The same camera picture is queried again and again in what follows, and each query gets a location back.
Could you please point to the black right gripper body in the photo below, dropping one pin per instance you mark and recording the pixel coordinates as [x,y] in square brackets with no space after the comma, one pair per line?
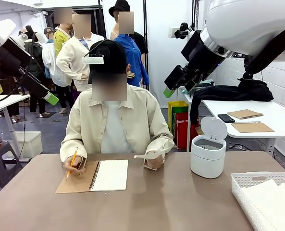
[200,53]

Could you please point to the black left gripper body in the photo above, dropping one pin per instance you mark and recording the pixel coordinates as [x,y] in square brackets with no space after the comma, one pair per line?
[15,55]

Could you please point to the yellow pencil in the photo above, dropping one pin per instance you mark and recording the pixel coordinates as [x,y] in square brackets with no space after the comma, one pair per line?
[73,160]

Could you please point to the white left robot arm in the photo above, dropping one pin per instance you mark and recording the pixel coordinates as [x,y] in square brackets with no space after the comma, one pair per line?
[0,31]

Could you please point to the person's right forearm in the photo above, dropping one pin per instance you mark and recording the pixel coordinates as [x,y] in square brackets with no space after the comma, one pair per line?
[71,149]

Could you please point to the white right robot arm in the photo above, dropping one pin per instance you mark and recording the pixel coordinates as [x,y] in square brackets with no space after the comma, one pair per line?
[240,24]

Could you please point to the person's right hand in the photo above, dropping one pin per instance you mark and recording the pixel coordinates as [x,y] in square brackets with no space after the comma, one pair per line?
[76,166]

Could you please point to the person's left hand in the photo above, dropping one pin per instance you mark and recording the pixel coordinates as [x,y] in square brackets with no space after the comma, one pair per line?
[155,162]

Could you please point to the yellow green shopping bag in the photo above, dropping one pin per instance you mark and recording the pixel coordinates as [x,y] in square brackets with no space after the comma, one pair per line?
[178,107]

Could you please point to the teal cloth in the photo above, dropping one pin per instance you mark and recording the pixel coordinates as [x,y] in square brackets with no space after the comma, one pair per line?
[206,83]

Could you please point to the mannequin in white hoodie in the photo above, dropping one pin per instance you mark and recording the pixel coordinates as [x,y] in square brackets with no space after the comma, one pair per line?
[51,62]

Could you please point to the black tripod poles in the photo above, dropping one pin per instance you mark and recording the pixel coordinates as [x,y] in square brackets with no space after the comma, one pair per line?
[193,14]

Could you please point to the white desk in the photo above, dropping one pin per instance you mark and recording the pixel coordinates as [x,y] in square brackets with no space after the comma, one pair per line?
[10,98]

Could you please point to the mannequin in white cardigan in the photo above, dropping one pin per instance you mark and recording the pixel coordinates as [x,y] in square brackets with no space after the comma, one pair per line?
[70,57]

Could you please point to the mannequin in yellow jacket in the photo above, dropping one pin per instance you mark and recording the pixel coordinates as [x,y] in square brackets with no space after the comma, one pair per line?
[60,39]

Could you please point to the mannequin in blue shirt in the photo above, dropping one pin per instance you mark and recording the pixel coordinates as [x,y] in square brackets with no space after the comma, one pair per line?
[132,53]

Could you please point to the white storage box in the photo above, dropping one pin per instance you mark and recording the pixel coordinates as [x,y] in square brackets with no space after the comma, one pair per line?
[31,144]

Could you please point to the mannequin in black shirt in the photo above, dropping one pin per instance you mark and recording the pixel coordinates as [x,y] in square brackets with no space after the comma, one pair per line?
[141,41]

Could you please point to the red shopping bag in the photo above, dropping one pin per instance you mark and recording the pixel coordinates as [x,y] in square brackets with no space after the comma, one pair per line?
[180,130]

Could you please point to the person in beige shirt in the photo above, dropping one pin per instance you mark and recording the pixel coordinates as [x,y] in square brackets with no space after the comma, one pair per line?
[132,115]

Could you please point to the black stand pole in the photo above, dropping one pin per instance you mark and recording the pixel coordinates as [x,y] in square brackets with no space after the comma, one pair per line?
[145,24]

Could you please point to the black smartphone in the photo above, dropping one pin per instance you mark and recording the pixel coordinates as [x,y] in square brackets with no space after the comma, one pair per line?
[226,118]

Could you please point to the black baseball cap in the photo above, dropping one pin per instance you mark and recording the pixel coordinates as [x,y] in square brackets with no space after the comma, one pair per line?
[108,60]

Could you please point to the grey plastic stool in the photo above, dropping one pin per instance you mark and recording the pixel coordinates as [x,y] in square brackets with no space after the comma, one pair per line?
[3,149]

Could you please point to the brown closed notebook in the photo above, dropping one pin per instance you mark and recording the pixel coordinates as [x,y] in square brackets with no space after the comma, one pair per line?
[245,114]

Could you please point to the black bucket hat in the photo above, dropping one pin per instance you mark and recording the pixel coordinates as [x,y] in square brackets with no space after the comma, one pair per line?
[119,7]

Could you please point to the brown spiral notebook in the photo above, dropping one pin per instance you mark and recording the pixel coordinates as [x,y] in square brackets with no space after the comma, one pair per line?
[252,127]

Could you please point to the white desktop trash bin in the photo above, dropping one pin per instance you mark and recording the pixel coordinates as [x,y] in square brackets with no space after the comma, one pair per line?
[207,163]

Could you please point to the spiral notebook kraft cover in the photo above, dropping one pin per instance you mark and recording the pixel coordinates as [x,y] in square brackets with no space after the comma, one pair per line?
[111,175]

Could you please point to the white side table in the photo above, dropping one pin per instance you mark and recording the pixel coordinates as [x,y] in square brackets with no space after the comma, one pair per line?
[276,113]

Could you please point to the white plastic mesh basket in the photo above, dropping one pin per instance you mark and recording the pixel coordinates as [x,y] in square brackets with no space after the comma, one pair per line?
[238,192]

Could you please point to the white paper stack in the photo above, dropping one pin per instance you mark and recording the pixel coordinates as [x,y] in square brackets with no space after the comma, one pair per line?
[272,204]

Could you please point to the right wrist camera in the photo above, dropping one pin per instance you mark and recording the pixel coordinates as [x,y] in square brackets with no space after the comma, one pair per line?
[184,31]

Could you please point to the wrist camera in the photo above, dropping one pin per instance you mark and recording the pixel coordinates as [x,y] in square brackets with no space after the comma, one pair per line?
[30,31]
[184,31]

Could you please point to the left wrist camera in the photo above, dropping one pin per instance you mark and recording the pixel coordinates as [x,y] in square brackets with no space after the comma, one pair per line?
[30,31]

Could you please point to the white head-mounted camera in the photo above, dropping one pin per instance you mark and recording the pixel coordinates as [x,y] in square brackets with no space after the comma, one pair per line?
[93,60]

